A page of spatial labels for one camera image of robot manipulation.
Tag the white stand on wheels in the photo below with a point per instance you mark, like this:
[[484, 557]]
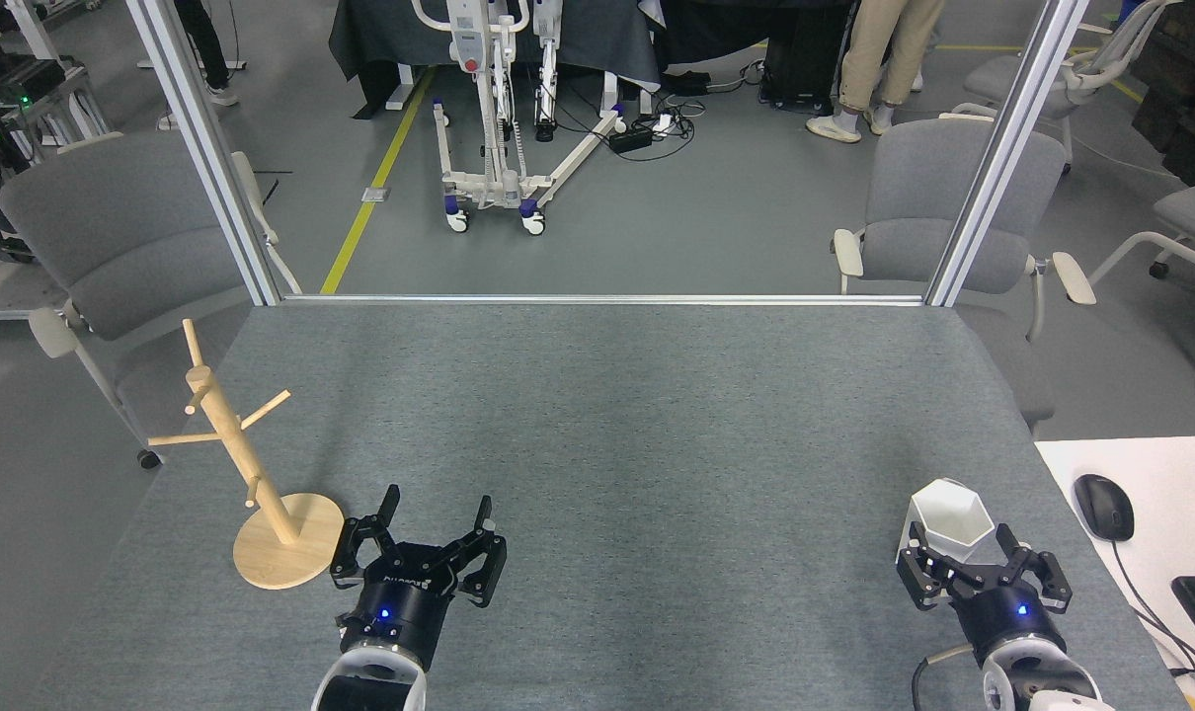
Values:
[[469, 49]]

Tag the stack of dark boxes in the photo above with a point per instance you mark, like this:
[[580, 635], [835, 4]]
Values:
[[1190, 99]]

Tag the person in beige trousers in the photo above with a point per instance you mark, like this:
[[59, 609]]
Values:
[[889, 49]]

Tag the white desk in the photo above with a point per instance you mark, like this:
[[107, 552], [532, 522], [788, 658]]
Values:
[[1170, 474]]

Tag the white faceted cup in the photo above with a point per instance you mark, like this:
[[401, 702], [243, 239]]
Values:
[[948, 513]]

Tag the wooden cup storage rack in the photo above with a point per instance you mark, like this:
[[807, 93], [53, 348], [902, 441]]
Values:
[[281, 558]]

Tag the black computer mouse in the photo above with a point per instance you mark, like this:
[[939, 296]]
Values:
[[1103, 506]]

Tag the black case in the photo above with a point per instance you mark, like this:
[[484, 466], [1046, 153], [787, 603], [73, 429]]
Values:
[[805, 59]]

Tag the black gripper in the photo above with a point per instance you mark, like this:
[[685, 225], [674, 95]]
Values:
[[1002, 607], [400, 612]]

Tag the table with dark cloth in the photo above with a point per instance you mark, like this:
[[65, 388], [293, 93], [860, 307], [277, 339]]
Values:
[[380, 35]]

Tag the metal equipment cart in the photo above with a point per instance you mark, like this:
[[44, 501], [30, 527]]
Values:
[[35, 79]]

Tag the white mesh office chair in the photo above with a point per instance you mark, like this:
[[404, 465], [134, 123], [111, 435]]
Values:
[[1012, 74]]

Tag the grey chair with white armrests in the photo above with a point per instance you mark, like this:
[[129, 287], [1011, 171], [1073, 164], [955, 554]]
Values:
[[923, 197], [114, 227]]

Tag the black power strip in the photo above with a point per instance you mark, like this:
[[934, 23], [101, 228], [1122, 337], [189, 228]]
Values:
[[631, 140]]

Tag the silver aluminium frame post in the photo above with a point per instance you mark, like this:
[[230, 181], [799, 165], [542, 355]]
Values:
[[202, 148], [1007, 148]]

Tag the silver aluminium frame rail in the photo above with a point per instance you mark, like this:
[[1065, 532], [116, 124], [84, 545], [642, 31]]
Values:
[[607, 299]]

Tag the person in dark trousers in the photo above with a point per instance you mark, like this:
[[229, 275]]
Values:
[[202, 39]]

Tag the metal floor socket plate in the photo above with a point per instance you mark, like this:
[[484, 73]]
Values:
[[376, 195]]

